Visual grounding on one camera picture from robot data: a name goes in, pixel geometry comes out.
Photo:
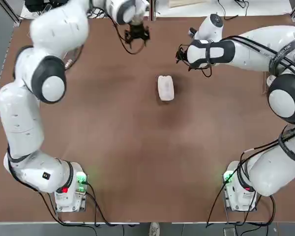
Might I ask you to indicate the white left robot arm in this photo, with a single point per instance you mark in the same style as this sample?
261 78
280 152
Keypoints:
19 118

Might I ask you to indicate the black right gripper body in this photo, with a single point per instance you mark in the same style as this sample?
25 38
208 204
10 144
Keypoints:
182 54

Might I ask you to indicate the clear stepped bottle shelf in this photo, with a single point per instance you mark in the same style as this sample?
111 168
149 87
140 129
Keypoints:
265 83

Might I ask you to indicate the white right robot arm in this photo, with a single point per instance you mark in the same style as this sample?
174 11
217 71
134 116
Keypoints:
250 49

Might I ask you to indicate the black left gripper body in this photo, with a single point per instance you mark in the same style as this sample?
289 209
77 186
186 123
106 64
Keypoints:
137 31

